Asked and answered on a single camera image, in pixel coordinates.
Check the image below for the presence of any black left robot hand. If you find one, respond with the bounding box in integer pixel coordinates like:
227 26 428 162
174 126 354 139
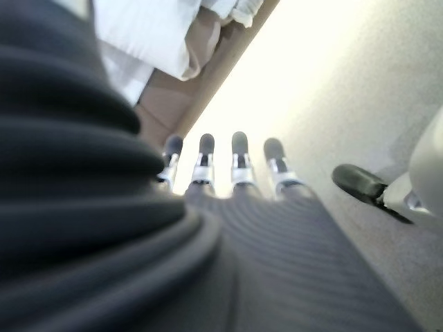
0 0 426 332

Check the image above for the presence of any white duvet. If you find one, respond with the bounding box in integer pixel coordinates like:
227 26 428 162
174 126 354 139
93 0 243 104

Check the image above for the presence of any dark left robot foot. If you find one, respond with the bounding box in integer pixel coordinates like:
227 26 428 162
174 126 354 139
331 163 389 208

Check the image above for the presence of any white fringed bedspread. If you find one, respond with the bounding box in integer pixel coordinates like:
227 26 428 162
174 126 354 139
228 0 257 29

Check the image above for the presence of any silver left robot leg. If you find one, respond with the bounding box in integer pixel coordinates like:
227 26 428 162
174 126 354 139
380 105 443 219

